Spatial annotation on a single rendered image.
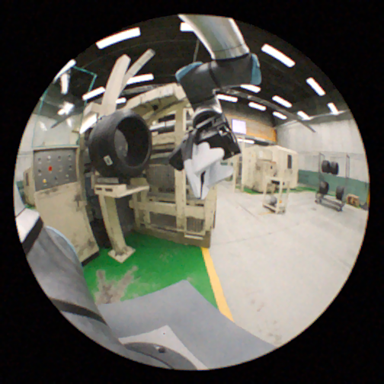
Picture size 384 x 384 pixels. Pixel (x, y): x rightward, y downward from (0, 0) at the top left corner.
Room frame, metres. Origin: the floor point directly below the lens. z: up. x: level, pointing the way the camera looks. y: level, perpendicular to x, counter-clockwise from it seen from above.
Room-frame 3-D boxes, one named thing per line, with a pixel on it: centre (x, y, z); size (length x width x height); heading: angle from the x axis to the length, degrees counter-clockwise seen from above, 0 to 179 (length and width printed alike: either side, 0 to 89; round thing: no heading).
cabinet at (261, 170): (4.27, -3.14, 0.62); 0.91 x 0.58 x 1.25; 96
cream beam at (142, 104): (1.12, 0.41, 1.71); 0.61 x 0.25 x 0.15; 74
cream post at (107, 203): (0.92, 0.87, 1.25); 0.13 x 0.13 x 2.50; 74
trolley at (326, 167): (1.90, -5.04, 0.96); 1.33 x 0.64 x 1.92; 4
